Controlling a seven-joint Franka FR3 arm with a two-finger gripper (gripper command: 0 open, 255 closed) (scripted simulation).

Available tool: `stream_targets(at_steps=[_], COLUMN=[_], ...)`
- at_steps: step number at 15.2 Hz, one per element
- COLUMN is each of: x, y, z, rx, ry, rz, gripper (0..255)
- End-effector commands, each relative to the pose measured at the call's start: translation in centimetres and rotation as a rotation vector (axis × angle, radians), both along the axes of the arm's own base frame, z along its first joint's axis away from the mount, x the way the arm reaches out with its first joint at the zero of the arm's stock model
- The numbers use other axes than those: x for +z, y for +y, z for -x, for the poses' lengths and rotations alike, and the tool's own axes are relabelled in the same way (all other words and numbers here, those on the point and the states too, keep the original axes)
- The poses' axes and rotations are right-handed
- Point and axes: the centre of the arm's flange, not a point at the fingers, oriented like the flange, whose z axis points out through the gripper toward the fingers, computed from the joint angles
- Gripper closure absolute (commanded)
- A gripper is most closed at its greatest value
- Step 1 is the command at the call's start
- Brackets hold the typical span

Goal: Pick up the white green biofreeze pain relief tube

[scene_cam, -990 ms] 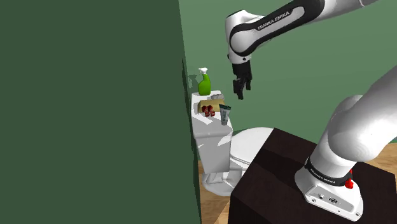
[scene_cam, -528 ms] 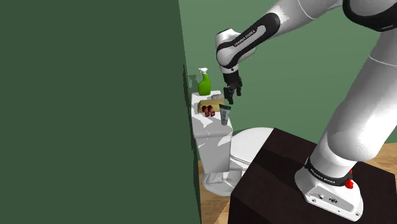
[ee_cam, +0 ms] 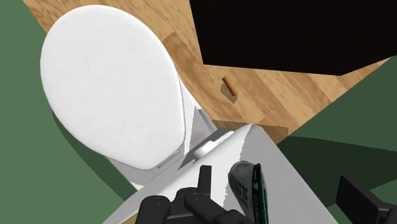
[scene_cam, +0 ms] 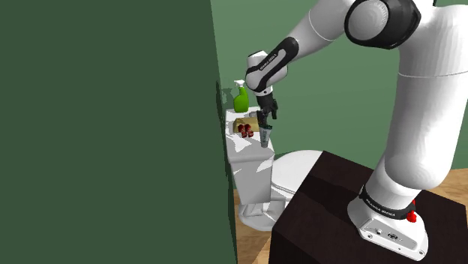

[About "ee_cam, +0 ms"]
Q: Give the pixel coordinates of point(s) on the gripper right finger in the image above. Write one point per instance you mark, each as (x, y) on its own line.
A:
(359, 201)

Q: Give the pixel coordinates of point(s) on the white toilet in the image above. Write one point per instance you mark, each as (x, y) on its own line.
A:
(108, 86)

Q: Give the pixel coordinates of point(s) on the dark green flat container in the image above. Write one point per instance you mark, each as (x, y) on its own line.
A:
(243, 186)

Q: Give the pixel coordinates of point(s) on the small orange cylinder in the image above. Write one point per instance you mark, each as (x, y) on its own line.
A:
(230, 85)

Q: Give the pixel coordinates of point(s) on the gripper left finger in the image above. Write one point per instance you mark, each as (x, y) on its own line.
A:
(198, 206)

